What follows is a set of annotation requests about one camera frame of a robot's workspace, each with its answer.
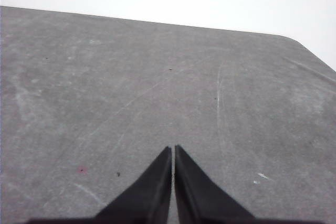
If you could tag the grey table cloth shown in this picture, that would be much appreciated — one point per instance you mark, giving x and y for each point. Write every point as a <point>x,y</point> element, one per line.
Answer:
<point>105,90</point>

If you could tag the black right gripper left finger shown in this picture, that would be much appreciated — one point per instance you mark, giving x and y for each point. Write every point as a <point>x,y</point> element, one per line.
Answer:
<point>149,195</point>

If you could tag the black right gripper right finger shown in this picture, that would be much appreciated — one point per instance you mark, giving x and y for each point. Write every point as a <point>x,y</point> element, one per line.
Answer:
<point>199,197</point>

